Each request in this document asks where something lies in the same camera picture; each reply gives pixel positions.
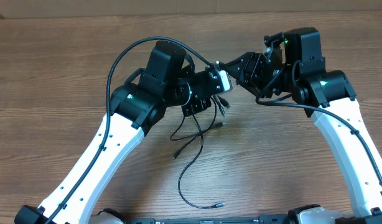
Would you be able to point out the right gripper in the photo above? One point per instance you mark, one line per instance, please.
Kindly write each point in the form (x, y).
(249, 66)

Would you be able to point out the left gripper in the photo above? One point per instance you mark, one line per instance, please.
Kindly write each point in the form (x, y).
(198, 106)

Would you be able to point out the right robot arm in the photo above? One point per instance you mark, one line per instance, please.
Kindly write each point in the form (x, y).
(292, 66)

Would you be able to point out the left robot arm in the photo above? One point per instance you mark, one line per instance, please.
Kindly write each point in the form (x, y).
(169, 79)

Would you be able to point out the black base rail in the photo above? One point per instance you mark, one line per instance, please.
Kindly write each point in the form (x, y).
(228, 220)

